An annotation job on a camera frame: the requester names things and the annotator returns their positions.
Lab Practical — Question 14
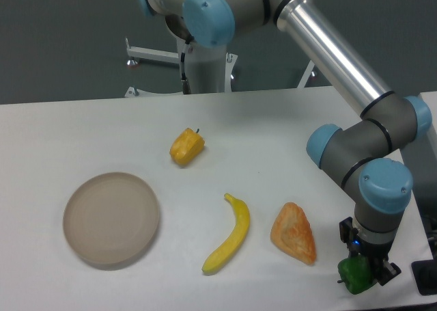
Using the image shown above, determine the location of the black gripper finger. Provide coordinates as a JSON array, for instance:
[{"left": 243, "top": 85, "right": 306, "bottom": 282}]
[{"left": 368, "top": 257, "right": 401, "bottom": 286}]

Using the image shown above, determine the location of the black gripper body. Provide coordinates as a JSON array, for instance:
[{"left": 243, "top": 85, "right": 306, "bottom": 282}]
[{"left": 349, "top": 229, "right": 395, "bottom": 260}]

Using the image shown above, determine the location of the green toy pepper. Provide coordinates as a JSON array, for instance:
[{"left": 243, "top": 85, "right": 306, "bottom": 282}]
[{"left": 337, "top": 254, "right": 376, "bottom": 295}]

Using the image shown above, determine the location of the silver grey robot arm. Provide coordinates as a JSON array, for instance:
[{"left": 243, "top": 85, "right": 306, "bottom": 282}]
[{"left": 138, "top": 0, "right": 432, "bottom": 284}]

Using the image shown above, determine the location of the yellow toy pepper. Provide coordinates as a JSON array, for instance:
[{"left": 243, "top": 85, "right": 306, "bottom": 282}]
[{"left": 169, "top": 128, "right": 205, "bottom": 166}]

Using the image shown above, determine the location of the beige round plate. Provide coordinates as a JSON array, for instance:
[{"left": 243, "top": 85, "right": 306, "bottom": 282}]
[{"left": 63, "top": 172, "right": 160, "bottom": 270}]

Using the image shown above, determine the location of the black device at edge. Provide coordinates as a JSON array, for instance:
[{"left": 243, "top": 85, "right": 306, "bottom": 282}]
[{"left": 411, "top": 260, "right": 436, "bottom": 296}]

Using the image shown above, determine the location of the orange toy pastry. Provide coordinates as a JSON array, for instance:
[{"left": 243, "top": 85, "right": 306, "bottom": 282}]
[{"left": 270, "top": 202, "right": 317, "bottom": 266}]

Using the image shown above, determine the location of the yellow toy banana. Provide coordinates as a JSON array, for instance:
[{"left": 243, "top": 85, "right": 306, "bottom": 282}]
[{"left": 201, "top": 193, "right": 251, "bottom": 275}]

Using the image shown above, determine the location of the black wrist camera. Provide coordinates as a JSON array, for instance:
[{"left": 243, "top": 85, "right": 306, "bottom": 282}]
[{"left": 339, "top": 217, "right": 354, "bottom": 247}]

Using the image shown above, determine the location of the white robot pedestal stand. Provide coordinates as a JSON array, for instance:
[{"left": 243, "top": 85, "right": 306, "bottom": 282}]
[{"left": 125, "top": 38, "right": 322, "bottom": 97}]

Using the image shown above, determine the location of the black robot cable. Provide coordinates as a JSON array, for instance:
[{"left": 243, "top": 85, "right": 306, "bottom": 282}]
[{"left": 180, "top": 33, "right": 195, "bottom": 95}]

